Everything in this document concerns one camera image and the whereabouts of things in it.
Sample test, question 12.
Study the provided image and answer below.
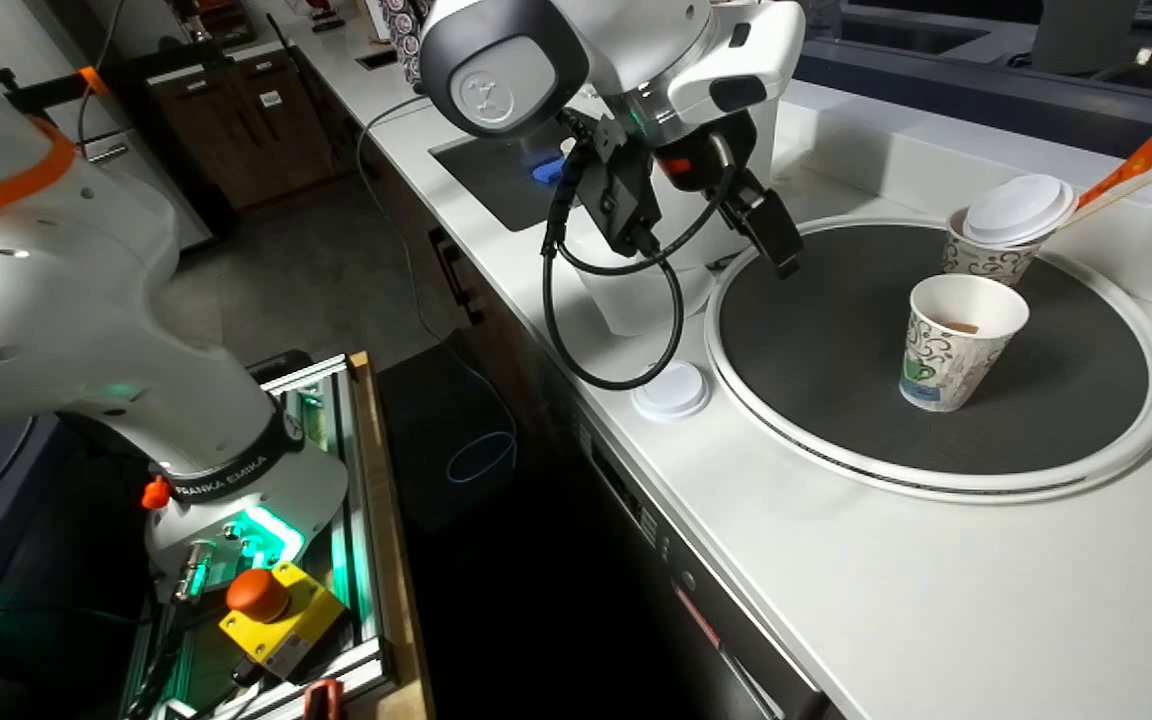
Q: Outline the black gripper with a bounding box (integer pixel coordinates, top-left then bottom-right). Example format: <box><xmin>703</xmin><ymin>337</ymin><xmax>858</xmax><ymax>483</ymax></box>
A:
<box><xmin>592</xmin><ymin>107</ymin><xmax>806</xmax><ymax>285</ymax></box>

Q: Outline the patterned paper cup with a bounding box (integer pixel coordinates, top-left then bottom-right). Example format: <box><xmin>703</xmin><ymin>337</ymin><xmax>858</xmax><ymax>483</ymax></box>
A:
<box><xmin>940</xmin><ymin>206</ymin><xmax>1047</xmax><ymax>290</ymax></box>
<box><xmin>896</xmin><ymin>272</ymin><xmax>1036</xmax><ymax>417</ymax></box>

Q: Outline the dark blue counter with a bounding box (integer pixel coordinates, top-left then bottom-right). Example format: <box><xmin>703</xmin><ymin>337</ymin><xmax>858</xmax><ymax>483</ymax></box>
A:
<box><xmin>790</xmin><ymin>0</ymin><xmax>1152</xmax><ymax>179</ymax></box>

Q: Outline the blue sponge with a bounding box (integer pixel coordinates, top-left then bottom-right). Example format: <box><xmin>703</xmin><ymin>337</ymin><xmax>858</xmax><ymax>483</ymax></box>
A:
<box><xmin>525</xmin><ymin>150</ymin><xmax>567</xmax><ymax>189</ymax></box>

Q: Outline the round black tray white rim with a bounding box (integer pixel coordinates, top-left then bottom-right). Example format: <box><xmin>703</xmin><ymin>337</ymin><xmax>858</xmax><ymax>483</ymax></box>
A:
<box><xmin>698</xmin><ymin>209</ymin><xmax>1152</xmax><ymax>508</ymax></box>

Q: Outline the patterned tall container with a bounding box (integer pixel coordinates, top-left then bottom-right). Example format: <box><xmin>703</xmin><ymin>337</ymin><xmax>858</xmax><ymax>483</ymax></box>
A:
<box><xmin>373</xmin><ymin>0</ymin><xmax>435</xmax><ymax>72</ymax></box>

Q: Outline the orange stir stick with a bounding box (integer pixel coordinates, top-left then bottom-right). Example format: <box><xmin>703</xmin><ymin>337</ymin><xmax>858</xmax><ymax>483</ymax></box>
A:
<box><xmin>1047</xmin><ymin>134</ymin><xmax>1152</xmax><ymax>239</ymax></box>

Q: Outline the grey container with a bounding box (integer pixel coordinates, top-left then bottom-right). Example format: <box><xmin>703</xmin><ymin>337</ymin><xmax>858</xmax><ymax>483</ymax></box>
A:
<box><xmin>1029</xmin><ymin>0</ymin><xmax>1143</xmax><ymax>80</ymax></box>

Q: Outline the brown wooden cabinet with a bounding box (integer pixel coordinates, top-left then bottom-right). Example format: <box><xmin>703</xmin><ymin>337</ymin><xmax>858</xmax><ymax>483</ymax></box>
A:
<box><xmin>140</xmin><ymin>45</ymin><xmax>347</xmax><ymax>215</ymax></box>

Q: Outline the yellow emergency stop box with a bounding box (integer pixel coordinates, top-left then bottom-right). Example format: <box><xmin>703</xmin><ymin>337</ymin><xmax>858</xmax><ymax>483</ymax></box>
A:
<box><xmin>217</xmin><ymin>561</ymin><xmax>351</xmax><ymax>679</ymax></box>

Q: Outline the black bag blue ring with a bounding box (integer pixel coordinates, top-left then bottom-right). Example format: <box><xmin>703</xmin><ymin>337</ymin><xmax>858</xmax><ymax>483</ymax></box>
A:
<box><xmin>373</xmin><ymin>342</ymin><xmax>528</xmax><ymax>537</ymax></box>

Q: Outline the red tool handle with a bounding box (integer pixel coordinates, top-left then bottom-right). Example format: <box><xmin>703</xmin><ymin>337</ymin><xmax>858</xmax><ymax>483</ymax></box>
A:
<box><xmin>300</xmin><ymin>677</ymin><xmax>347</xmax><ymax>720</ymax></box>

